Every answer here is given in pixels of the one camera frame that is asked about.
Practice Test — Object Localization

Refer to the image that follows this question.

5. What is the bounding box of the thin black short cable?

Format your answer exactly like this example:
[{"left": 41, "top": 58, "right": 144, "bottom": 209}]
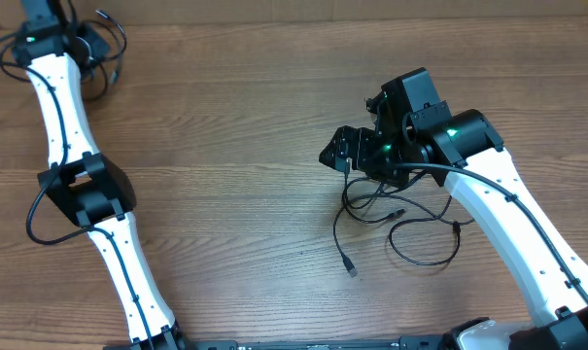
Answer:
[{"left": 344, "top": 167, "right": 475, "bottom": 267}]

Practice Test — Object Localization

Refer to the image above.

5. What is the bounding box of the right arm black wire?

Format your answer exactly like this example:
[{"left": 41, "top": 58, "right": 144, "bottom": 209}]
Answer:
[{"left": 385, "top": 161, "right": 588, "bottom": 322}]

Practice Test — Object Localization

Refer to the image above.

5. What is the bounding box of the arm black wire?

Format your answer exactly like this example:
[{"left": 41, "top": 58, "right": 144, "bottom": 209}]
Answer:
[
  {"left": 0, "top": 0, "right": 156, "bottom": 350},
  {"left": 385, "top": 161, "right": 588, "bottom": 322}
]

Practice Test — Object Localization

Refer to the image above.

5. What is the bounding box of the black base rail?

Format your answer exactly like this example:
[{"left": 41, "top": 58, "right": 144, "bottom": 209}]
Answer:
[{"left": 104, "top": 334, "right": 459, "bottom": 350}]

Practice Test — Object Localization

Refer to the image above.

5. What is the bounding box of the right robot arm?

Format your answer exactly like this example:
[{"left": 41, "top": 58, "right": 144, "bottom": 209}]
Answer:
[{"left": 319, "top": 68, "right": 588, "bottom": 349}]

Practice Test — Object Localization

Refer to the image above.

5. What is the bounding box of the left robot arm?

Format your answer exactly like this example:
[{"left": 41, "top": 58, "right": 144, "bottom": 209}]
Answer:
[{"left": 12, "top": 0, "right": 190, "bottom": 349}]

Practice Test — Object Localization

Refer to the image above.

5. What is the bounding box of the black cable silver USB plug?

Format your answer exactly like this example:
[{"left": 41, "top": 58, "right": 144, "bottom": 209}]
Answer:
[{"left": 79, "top": 8, "right": 128, "bottom": 103}]

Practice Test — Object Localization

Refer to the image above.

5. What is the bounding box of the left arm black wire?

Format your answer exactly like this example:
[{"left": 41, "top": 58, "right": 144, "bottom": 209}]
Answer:
[{"left": 0, "top": 0, "right": 156, "bottom": 350}]

